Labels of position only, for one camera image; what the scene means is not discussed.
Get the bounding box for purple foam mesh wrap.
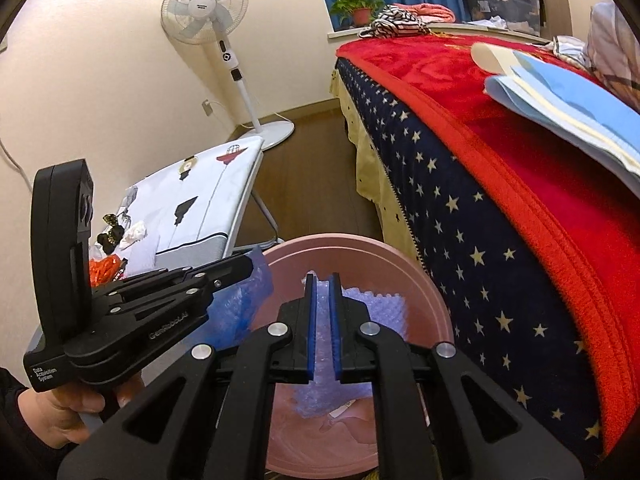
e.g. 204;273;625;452
293;273;408;418

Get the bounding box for orange plastic bag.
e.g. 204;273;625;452
89;255;126;288

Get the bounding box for blue plastic bag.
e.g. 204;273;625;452
198;248;273;350

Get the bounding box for white tissue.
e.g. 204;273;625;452
119;220;148;250

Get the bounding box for pink plastic trash bin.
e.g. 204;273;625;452
249;232;454;480

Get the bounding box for person left hand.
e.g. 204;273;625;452
16;374;147;451

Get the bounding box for leopard hair scrunchie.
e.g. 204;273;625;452
96;214;125;255

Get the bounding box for low folding table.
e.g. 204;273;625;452
89;134;281;281

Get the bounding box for grey white table cloth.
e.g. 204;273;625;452
89;134;266;281

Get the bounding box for red blanket on bed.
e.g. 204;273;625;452
335;34;640;458

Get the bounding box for striped black white garment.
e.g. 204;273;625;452
358;6;430;39

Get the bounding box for blue white folded towel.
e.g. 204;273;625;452
471;42;639;194

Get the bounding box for potted green plant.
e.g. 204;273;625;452
329;0;385;27

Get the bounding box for pink clothes on sill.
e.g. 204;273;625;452
394;2;457;23

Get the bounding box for white standing fan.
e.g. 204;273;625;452
160;0;295;151

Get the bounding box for transparent storage box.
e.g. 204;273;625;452
465;0;541;36

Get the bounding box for plaid white duvet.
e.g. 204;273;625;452
544;2;640;112

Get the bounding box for grey wall power cable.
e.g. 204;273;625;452
0;136;34;187

